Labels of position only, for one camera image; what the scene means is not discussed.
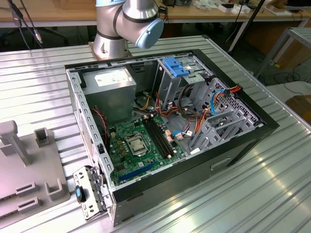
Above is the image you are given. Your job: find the CPU socket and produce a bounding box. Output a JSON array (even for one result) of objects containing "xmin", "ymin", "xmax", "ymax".
[{"xmin": 124, "ymin": 133, "xmax": 149, "ymax": 157}]

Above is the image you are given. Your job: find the black slanted pole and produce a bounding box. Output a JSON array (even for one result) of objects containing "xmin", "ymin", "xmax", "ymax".
[{"xmin": 246, "ymin": 0, "xmax": 267, "ymax": 25}]

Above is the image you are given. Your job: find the black blue latch tab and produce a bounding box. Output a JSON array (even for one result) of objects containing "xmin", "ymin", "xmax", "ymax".
[{"xmin": 74, "ymin": 185, "xmax": 87, "ymax": 203}]

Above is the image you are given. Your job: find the grey optical drive cage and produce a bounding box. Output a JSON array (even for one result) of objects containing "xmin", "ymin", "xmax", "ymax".
[{"xmin": 155, "ymin": 54, "xmax": 214, "ymax": 110}]

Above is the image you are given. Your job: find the blue data wire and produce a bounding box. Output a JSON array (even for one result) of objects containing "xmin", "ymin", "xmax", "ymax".
[{"xmin": 210, "ymin": 89, "xmax": 230, "ymax": 116}]

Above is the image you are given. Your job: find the black RAM slot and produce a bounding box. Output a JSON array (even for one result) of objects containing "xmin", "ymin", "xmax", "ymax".
[
  {"xmin": 151, "ymin": 116, "xmax": 178, "ymax": 155},
  {"xmin": 142, "ymin": 118, "xmax": 170, "ymax": 159},
  {"xmin": 148, "ymin": 117, "xmax": 175, "ymax": 156},
  {"xmin": 145, "ymin": 118, "xmax": 173, "ymax": 158}
]

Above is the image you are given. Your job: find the square brown base plate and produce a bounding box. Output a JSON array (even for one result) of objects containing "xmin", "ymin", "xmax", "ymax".
[{"xmin": 87, "ymin": 41, "xmax": 134, "ymax": 61}]

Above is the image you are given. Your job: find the grey metal slot bracket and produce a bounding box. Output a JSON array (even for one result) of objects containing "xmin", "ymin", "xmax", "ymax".
[{"xmin": 72, "ymin": 164, "xmax": 115, "ymax": 222}]

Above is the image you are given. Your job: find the brown cardboard box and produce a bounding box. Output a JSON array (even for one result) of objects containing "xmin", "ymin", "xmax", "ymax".
[
  {"xmin": 285, "ymin": 95, "xmax": 311, "ymax": 122},
  {"xmin": 276, "ymin": 41, "xmax": 311, "ymax": 70}
]

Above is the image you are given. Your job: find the grey metal disk bay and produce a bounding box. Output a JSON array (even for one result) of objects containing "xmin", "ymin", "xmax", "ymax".
[{"xmin": 188, "ymin": 77, "xmax": 265, "ymax": 156}]

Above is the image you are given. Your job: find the thin black cable bundle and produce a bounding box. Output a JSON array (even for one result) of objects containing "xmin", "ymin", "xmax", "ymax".
[{"xmin": 6, "ymin": 0, "xmax": 45, "ymax": 49}]

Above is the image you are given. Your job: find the grey parts rack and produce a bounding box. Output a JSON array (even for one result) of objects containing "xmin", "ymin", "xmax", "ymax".
[{"xmin": 0, "ymin": 120, "xmax": 71, "ymax": 219}]

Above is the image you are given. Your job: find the orange power wire black plug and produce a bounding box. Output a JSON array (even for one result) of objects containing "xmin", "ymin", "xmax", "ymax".
[{"xmin": 228, "ymin": 84, "xmax": 243, "ymax": 95}]

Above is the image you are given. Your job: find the blue expansion slot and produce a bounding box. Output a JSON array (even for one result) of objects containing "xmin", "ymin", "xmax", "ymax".
[{"xmin": 118, "ymin": 162, "xmax": 156, "ymax": 182}]

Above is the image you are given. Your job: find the black open PC case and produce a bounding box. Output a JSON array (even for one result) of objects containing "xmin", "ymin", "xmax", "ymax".
[{"xmin": 64, "ymin": 48, "xmax": 280, "ymax": 228}]

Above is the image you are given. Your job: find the small white box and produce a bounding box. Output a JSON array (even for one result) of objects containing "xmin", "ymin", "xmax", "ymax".
[{"xmin": 217, "ymin": 2, "xmax": 235, "ymax": 13}]

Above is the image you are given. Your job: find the blue plastic drive latch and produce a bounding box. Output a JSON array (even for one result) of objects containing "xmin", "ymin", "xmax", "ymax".
[{"xmin": 163, "ymin": 57, "xmax": 192, "ymax": 78}]

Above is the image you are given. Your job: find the green motherboard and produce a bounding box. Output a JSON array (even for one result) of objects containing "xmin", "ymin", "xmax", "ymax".
[{"xmin": 106, "ymin": 114, "xmax": 188, "ymax": 186}]

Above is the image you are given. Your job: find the yellow black wire bundle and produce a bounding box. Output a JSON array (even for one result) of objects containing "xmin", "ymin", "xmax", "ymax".
[{"xmin": 135, "ymin": 91, "xmax": 153, "ymax": 111}]

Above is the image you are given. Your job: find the red black fan wire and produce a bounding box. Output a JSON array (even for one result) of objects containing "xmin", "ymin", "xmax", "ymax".
[{"xmin": 93, "ymin": 108, "xmax": 109, "ymax": 147}]

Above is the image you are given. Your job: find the grey metal frame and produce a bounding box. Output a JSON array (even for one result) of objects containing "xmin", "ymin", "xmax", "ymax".
[{"xmin": 255, "ymin": 26, "xmax": 311, "ymax": 81}]

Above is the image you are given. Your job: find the grey power supply unit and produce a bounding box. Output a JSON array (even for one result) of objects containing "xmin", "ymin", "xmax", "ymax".
[{"xmin": 82, "ymin": 67, "xmax": 137, "ymax": 126}]

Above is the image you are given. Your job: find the long wooden desk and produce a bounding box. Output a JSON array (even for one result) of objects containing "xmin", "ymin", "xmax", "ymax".
[{"xmin": 0, "ymin": 0, "xmax": 311, "ymax": 29}]

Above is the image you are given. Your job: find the orange wire bundle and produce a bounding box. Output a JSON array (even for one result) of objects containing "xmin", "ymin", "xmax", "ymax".
[{"xmin": 155, "ymin": 93, "xmax": 210, "ymax": 142}]

